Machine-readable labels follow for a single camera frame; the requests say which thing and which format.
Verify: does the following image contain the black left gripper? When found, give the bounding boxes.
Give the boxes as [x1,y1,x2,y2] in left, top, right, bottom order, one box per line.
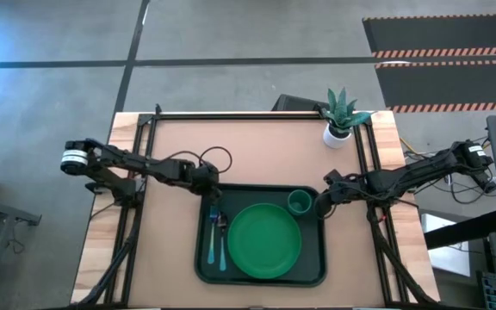
[187,162,224,204]

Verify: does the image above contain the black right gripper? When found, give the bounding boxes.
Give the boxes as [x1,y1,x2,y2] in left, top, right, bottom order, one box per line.
[315,169,368,220]

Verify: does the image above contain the green plastic cup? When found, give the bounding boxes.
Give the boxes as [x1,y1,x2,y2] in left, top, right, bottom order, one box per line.
[287,189,313,216]

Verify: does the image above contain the dark green plastic tray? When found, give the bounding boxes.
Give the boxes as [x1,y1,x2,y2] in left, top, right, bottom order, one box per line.
[193,183,329,288]

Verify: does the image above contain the blue-handled metal spoon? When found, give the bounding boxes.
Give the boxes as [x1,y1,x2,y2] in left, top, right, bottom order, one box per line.
[218,214,229,273]

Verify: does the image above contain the green plastic plate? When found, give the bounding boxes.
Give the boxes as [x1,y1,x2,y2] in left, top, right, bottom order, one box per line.
[226,202,303,280]

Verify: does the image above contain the snake plant in white pot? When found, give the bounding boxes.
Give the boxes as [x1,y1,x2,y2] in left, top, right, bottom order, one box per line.
[319,87,375,150]

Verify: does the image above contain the black case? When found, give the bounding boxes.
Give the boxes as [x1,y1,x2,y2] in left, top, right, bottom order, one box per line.
[270,93,332,113]

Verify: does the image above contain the black desk bar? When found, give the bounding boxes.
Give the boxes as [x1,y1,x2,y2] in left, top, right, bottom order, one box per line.
[423,208,496,251]

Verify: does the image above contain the black orange-striped floor mat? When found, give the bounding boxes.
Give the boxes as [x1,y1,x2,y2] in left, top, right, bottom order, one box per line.
[375,59,496,114]
[362,14,496,60]

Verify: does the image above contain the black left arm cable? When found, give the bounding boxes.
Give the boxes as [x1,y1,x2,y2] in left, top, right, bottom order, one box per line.
[161,146,234,174]

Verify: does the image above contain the black aluminium table frame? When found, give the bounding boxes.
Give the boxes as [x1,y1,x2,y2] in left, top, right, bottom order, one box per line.
[73,102,441,310]

